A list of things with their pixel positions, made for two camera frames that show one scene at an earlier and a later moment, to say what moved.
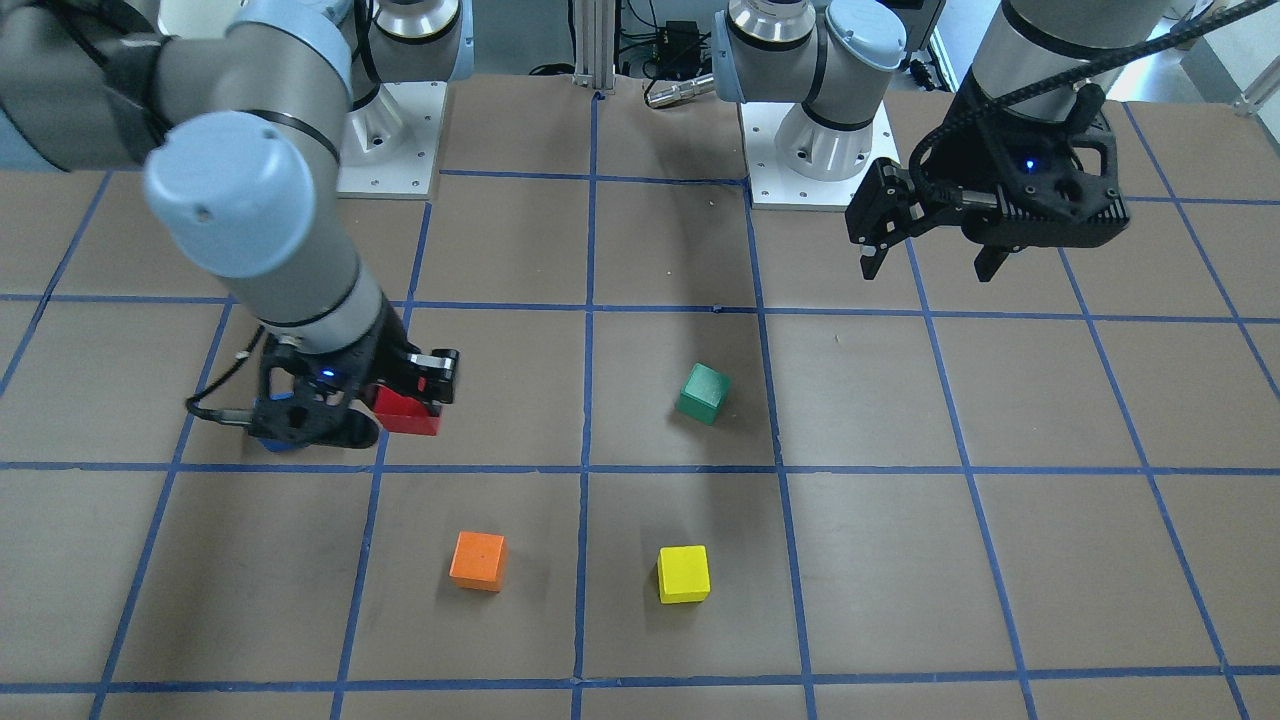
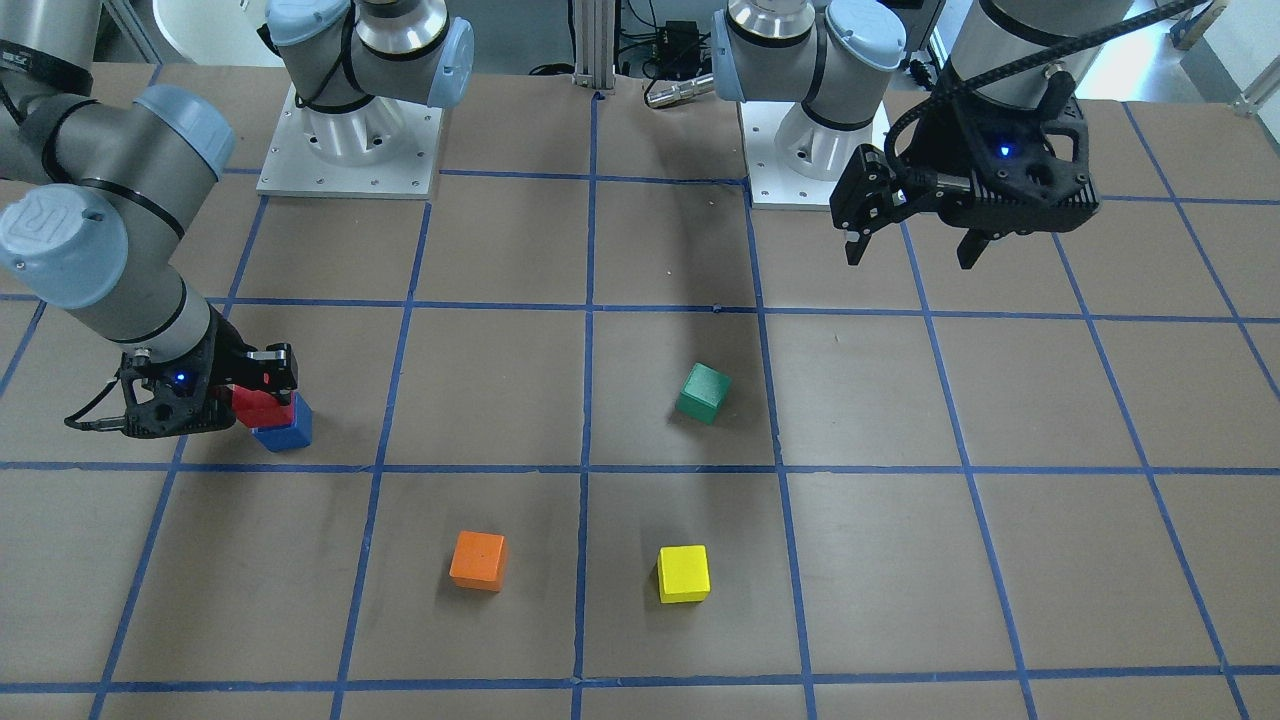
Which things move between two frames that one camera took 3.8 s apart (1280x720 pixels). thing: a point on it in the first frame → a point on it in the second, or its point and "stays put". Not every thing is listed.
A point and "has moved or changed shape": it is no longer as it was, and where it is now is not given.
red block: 401,413 has moved or changed shape
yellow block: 683,574 stays put
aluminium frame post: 595,44 stays put
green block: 703,393 stays put
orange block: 478,561 stays put
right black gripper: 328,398 → 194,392
